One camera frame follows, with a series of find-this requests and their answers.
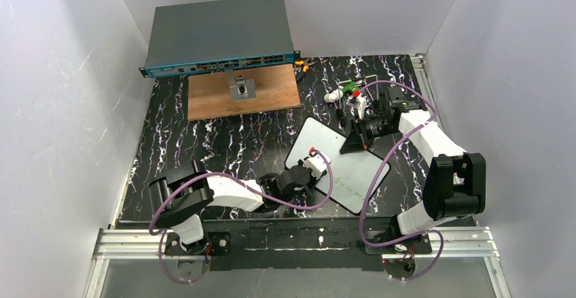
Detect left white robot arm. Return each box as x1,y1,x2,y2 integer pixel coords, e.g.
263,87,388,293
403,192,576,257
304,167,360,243
148,155,331,245

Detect orange handled pliers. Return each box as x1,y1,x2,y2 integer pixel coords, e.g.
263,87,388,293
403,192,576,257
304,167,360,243
295,58,314,82

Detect green white marker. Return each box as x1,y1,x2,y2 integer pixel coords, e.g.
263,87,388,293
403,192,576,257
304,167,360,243
323,82,360,103

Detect black marble pattern mat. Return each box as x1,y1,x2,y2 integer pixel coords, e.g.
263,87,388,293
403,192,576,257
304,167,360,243
115,55,434,229

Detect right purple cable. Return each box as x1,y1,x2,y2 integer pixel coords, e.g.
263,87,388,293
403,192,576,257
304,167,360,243
355,81,446,281

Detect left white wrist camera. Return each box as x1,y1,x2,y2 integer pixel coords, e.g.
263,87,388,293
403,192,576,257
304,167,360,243
303,148,331,180

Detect grey network switch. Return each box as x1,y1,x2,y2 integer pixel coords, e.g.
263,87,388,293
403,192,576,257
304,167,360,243
140,0,300,78

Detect grey metal bracket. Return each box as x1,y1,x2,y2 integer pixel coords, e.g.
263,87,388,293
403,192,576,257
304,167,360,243
226,70,256,101

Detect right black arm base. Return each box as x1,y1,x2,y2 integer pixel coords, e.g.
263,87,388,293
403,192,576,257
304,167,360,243
359,215,444,283

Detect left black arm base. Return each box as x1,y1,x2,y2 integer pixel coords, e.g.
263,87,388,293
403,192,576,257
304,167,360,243
163,231,232,257

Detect brown wooden board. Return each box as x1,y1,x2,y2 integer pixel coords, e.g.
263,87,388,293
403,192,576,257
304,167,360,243
187,64,301,121

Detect white dry-erase board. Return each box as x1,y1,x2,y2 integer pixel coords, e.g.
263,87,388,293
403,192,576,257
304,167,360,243
285,117,382,215

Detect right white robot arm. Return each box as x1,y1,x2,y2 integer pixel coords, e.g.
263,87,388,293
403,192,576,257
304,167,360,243
340,87,486,240

